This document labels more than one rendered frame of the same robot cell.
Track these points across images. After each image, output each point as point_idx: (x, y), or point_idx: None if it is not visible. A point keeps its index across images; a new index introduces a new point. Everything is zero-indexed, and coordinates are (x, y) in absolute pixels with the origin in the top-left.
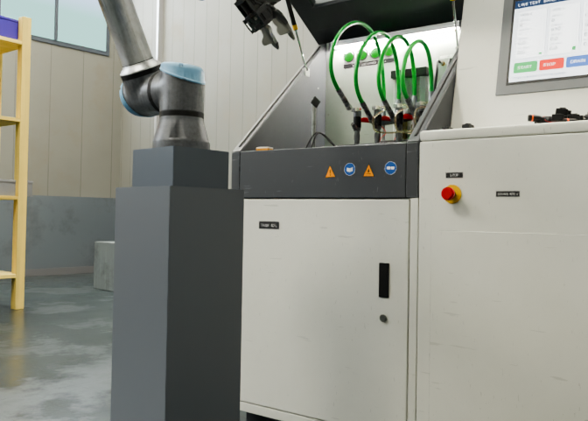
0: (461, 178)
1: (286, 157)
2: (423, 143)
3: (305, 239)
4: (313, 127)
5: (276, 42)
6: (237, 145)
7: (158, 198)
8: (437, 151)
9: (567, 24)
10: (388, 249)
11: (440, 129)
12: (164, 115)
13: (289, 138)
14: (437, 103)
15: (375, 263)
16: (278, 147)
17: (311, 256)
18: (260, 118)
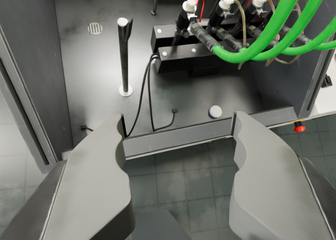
0: (312, 117)
1: (150, 151)
2: (311, 116)
3: (164, 150)
4: (126, 58)
5: (122, 131)
6: (37, 162)
7: None
8: (315, 116)
9: None
10: (230, 135)
11: (335, 108)
12: None
13: (33, 30)
14: (335, 49)
15: (217, 138)
16: (44, 69)
17: (167, 149)
18: (3, 87)
